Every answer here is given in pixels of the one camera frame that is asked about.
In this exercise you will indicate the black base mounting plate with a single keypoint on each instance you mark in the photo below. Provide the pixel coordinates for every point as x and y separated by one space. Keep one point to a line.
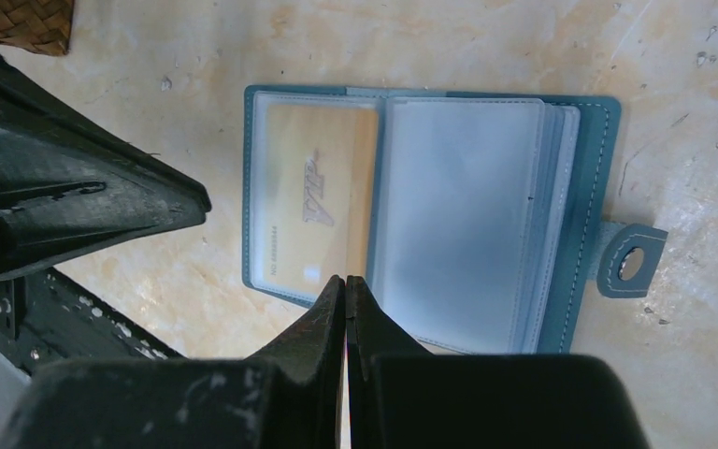
46 317

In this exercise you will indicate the woven brown divided basket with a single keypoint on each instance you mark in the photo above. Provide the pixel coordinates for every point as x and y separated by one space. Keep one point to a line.
38 26

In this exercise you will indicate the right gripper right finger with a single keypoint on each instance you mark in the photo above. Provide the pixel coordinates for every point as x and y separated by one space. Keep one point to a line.
403 396

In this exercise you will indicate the teal leather card holder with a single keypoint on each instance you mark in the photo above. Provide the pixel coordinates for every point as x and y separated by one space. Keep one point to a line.
485 219

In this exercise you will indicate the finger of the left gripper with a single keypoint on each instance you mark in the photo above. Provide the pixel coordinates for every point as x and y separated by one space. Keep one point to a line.
18 90
63 196

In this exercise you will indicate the gold VIP credit card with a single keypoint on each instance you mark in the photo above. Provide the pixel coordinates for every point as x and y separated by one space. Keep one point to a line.
313 201

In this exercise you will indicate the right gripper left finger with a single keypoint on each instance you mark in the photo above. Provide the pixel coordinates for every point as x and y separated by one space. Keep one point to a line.
285 395

